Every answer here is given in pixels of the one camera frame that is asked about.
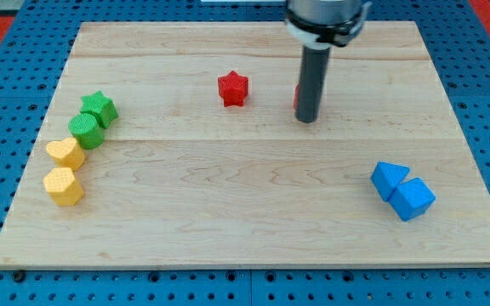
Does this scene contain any blue triangle block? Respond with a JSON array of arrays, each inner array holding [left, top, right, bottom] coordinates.
[[370, 161, 410, 201]]

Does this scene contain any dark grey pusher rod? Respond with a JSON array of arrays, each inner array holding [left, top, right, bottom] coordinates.
[[294, 46, 330, 123]]

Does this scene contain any yellow hexagon block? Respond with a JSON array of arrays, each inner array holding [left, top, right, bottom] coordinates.
[[43, 167, 84, 206]]

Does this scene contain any yellow heart block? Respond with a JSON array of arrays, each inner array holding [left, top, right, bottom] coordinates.
[[45, 137, 86, 171]]

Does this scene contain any green star block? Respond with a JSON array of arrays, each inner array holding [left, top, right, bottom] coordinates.
[[80, 91, 118, 129]]

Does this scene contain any light wooden board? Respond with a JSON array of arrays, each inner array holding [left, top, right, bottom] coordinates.
[[0, 21, 490, 270]]

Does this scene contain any blue cube block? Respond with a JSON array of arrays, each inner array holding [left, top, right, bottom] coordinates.
[[389, 178, 436, 222]]

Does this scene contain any red star block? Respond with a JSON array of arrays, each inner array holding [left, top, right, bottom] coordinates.
[[218, 71, 249, 107]]

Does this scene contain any green cylinder block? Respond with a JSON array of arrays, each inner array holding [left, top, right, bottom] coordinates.
[[68, 113, 105, 150]]

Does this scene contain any red block behind rod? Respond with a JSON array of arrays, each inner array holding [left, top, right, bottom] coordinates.
[[293, 84, 299, 111]]

